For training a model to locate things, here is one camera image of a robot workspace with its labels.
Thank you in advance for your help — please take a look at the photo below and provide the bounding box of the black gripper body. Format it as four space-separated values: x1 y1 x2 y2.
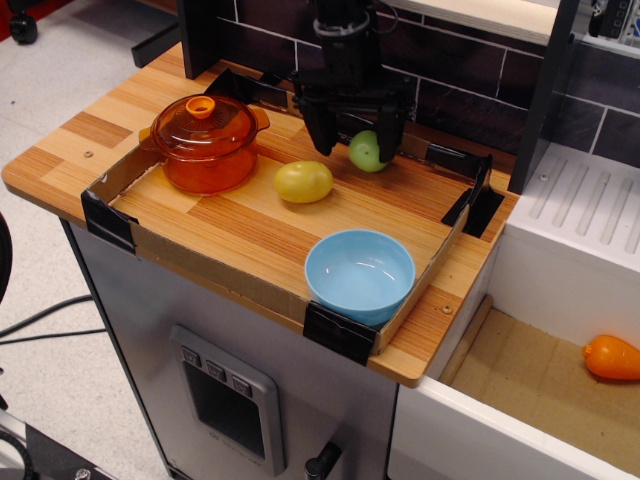
289 0 417 121

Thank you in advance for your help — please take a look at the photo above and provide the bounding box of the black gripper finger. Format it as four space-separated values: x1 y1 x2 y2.
376 103 405 164
299 97 338 156

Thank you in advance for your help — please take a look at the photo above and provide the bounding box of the green plastic pear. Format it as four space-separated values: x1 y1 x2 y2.
349 130 388 173

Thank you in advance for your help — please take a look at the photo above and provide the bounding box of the light blue bowl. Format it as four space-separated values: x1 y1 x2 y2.
304 229 416 327

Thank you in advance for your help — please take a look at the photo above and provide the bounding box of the yellow plastic potato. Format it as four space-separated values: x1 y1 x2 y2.
274 161 334 204

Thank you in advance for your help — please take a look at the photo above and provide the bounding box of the orange transparent pot with lid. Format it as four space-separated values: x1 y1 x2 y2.
139 94 270 195

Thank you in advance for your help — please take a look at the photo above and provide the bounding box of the grey toy oven front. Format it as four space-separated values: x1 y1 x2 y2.
168 323 287 478

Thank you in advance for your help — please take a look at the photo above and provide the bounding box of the white toy sink unit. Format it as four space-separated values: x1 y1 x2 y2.
388 144 639 479

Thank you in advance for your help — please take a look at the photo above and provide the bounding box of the black chair caster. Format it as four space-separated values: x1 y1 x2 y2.
9 12 38 45

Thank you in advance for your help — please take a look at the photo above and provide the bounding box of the orange plastic carrot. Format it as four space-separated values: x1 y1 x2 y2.
582 335 640 381

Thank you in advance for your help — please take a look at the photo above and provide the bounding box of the black oven knob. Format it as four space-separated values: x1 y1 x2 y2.
304 442 342 480

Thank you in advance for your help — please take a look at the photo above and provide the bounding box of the black floor cable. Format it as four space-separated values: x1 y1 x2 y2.
0 293 108 347

